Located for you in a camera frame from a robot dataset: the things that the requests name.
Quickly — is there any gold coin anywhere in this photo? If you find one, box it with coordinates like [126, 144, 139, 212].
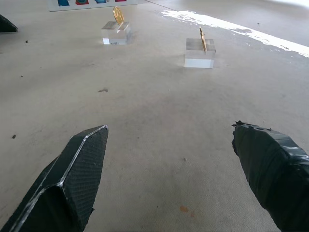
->
[112, 6, 125, 26]
[198, 26, 208, 53]

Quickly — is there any clear acrylic block stand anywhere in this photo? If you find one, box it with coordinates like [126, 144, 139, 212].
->
[100, 21, 132, 46]
[184, 38, 217, 70]

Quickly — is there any white printed picture board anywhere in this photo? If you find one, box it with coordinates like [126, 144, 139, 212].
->
[47, 0, 139, 12]

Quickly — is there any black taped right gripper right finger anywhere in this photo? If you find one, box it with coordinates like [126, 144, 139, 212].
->
[231, 120, 309, 232]

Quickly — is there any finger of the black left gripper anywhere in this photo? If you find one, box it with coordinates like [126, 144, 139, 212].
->
[0, 14, 19, 34]

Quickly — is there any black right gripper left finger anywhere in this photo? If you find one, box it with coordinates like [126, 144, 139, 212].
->
[0, 124, 109, 232]

